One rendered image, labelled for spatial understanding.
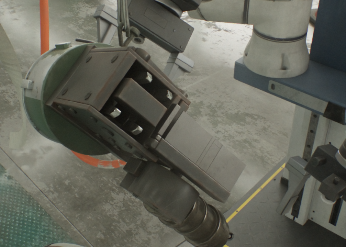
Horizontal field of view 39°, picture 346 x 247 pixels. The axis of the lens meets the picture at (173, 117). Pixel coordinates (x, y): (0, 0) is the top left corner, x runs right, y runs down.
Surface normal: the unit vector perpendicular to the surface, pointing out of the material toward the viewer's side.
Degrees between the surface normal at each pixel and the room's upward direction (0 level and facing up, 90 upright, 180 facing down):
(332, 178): 7
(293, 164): 66
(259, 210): 0
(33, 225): 0
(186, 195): 74
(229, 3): 86
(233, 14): 106
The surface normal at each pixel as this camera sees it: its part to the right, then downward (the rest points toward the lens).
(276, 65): -0.19, 0.23
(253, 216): 0.00, -0.81
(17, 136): -0.85, -0.11
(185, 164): 0.50, 0.10
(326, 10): -0.65, 0.44
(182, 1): -0.41, 0.90
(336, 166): -0.67, 0.04
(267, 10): -0.22, 0.58
